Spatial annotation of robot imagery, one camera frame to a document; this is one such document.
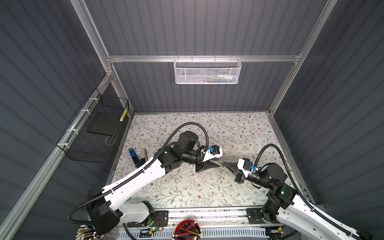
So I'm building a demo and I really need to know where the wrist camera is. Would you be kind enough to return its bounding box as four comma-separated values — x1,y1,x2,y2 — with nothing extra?
237,159,259,178
203,145,224,162

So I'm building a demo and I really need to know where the silver metal keyring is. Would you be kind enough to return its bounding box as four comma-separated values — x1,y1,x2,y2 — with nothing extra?
219,163,226,173

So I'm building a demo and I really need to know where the black foam pad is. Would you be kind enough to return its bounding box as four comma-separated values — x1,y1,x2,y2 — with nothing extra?
87,113,121,137

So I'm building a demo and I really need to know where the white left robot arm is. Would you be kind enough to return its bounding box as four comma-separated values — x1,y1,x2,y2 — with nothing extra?
67,122,223,235

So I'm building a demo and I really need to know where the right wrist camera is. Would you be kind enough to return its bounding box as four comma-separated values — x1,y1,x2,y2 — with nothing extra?
237,159,259,178

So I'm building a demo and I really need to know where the white slotted cable duct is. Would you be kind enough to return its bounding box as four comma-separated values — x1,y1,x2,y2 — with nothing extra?
117,227,270,240

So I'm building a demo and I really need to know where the red pencil cup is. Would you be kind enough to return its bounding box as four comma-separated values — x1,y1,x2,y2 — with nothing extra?
172,219,203,240

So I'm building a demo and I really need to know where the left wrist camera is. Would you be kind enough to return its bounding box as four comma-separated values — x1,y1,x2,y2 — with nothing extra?
203,145,224,162

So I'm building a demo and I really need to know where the black wire basket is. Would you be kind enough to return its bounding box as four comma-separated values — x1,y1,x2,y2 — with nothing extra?
57,90,130,164

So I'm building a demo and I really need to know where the clear pencil cup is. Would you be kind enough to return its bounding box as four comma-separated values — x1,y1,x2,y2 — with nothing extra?
75,225,119,240

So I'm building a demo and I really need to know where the yellow marker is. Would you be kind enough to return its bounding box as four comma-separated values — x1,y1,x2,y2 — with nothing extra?
119,108,128,122

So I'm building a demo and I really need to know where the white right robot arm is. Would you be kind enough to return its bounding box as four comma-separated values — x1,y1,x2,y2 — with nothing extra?
223,155,373,240

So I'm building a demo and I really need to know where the white mesh basket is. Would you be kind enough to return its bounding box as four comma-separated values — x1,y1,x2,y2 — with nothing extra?
173,57,242,85

